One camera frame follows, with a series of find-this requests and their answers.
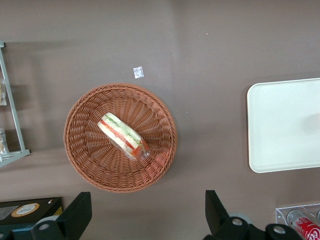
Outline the grey wire shelf rack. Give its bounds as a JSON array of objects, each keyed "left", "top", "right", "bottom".
[{"left": 0, "top": 41, "right": 31, "bottom": 169}]

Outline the plastic-wrapped triangle sandwich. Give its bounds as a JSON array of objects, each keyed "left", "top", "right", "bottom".
[{"left": 97, "top": 112, "right": 151, "bottom": 161}]

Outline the brown round wicker basket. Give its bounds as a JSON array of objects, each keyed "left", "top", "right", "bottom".
[{"left": 63, "top": 83, "right": 178, "bottom": 193}]

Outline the red cola bottle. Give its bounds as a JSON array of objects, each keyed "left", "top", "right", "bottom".
[{"left": 287, "top": 209, "right": 320, "bottom": 240}]

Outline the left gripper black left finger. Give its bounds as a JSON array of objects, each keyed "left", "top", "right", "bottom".
[{"left": 30, "top": 191, "right": 93, "bottom": 240}]

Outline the black display case appliance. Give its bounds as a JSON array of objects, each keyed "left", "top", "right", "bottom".
[{"left": 0, "top": 196, "right": 64, "bottom": 233}]

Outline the clear bag of crackers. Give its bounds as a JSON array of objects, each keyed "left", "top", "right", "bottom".
[
  {"left": 0, "top": 128, "right": 10, "bottom": 155},
  {"left": 0, "top": 78, "right": 8, "bottom": 107}
]

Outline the clear acrylic bottle rack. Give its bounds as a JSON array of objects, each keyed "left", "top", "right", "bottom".
[{"left": 274, "top": 203, "right": 320, "bottom": 240}]

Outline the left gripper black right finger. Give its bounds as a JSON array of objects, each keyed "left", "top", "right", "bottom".
[{"left": 204, "top": 190, "right": 253, "bottom": 240}]

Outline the beige plastic serving tray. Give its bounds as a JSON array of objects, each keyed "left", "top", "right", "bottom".
[{"left": 246, "top": 77, "right": 320, "bottom": 174}]

